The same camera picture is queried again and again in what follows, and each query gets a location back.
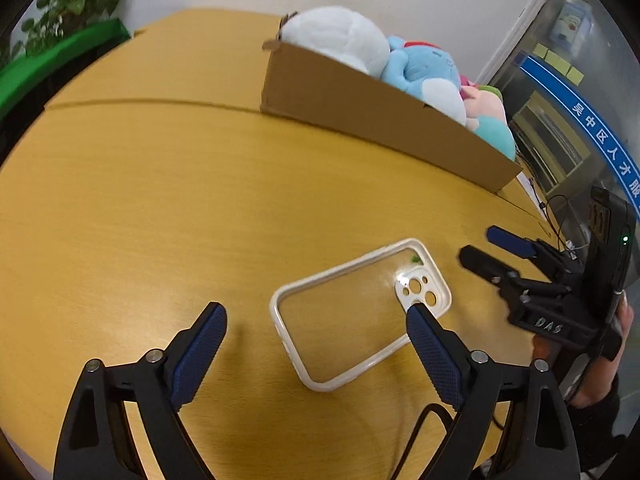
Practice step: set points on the person's right hand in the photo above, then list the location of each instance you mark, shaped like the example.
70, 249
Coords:
600, 380

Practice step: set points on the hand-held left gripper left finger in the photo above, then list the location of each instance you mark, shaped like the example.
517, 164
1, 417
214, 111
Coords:
200, 355

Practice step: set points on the white plush toy pink dress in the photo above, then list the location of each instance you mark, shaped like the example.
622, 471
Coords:
335, 35

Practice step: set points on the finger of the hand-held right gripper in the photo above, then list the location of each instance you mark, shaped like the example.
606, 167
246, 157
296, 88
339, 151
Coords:
507, 240
480, 259

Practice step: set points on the person's right forearm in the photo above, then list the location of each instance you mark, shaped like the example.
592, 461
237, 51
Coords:
600, 435

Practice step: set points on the green leafy potted plant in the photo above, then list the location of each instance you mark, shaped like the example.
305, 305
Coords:
75, 5

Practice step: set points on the white clear phone case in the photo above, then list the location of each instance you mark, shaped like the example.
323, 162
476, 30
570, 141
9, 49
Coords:
340, 320

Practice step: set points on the brown cardboard box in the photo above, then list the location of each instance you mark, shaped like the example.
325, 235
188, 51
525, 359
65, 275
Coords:
375, 110

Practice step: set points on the yellow sticky note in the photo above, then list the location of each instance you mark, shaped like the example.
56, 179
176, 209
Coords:
556, 59
541, 51
575, 74

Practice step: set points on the blue band on glass door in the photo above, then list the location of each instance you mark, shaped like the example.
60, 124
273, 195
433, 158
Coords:
595, 120

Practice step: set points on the light blue poster on glass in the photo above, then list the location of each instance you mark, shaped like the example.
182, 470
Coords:
572, 20

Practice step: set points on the green panel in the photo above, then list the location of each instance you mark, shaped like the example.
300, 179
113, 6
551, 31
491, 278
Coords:
55, 57

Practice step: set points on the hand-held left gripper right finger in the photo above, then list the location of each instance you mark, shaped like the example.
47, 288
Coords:
435, 360

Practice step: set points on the pink green plush toy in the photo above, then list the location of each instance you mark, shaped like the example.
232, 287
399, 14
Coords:
481, 102

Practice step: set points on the light blue plush toy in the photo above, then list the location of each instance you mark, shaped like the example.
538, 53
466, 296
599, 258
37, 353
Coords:
425, 65

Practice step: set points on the teal plush toy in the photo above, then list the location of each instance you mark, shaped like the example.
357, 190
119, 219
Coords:
495, 132

